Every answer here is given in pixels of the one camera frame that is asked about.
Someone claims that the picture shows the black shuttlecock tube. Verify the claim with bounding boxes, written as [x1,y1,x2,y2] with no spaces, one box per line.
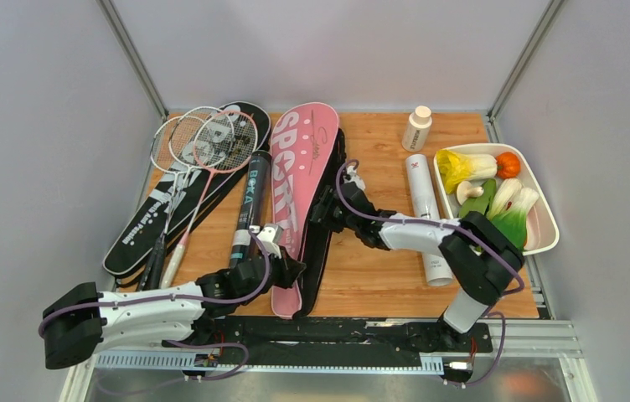
[229,150,272,268]

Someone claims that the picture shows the pink racket cover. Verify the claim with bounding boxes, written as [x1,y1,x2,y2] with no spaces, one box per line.
[270,102,343,320]

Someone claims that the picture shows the white shuttlecock tube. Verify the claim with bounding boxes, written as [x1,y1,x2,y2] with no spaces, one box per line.
[405,154,453,287]

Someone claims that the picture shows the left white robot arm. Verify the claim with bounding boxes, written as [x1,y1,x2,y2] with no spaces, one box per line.
[38,233,307,370]

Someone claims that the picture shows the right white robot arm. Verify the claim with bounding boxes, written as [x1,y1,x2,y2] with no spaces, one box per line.
[308,159,524,350]

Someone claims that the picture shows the beige plastic bottle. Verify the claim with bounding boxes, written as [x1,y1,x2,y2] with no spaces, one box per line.
[401,106,432,152]

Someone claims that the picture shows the yellow napa cabbage toy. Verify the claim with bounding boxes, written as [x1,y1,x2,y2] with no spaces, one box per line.
[436,149,498,193]

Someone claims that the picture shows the mushroom toy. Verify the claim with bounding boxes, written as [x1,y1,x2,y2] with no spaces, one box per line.
[456,181,484,205]

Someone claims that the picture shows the green leaf vegetable toy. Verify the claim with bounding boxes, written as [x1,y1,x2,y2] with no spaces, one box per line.
[457,178,497,218]

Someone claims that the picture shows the black racket cover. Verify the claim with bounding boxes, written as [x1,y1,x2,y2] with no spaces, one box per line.
[102,101,271,279]

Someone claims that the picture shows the bok choy toy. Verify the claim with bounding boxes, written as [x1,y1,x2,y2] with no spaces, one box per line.
[492,188,540,250]

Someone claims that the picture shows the orange tomato toy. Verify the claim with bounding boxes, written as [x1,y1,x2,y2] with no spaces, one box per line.
[496,152,521,179]

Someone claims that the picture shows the white plastic tray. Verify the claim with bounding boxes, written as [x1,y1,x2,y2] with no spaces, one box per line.
[431,142,560,256]

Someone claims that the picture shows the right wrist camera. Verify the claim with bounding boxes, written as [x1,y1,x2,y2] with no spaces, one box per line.
[343,165,366,191]

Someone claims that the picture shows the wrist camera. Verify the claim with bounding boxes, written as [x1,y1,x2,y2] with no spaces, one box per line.
[343,165,366,191]
[257,224,283,259]

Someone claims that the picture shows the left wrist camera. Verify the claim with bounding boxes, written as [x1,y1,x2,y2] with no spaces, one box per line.
[257,224,283,259]

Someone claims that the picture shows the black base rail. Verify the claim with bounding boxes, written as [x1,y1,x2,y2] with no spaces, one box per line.
[161,303,493,368]

